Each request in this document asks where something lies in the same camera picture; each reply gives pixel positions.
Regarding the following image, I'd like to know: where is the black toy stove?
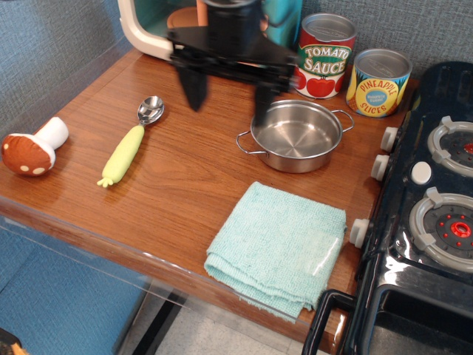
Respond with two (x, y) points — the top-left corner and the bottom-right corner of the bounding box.
(303, 61), (472, 354)

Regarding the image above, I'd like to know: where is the plush brown mushroom toy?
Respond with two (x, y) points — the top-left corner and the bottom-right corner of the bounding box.
(1, 117), (69, 177)

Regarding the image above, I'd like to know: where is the light blue folded cloth napkin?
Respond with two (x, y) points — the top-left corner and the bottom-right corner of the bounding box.
(204, 182), (347, 322)

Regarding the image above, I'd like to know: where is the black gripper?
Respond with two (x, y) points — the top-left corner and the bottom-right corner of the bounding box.
(168, 1), (296, 126)

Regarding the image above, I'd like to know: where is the pineapple slices can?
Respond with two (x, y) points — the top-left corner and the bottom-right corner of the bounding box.
(346, 48), (412, 118)

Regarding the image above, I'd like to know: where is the small stainless steel pot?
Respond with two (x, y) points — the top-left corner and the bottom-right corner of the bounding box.
(236, 100), (355, 174)

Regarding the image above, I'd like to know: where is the toy microwave teal and cream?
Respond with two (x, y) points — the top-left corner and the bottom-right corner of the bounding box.
(118, 0), (302, 61)

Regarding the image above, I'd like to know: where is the spoon with yellow-green handle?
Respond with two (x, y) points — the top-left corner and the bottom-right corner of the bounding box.
(96, 95), (165, 188)

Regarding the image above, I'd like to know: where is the tomato sauce can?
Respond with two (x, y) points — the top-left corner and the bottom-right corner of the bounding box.
(294, 13), (357, 98)

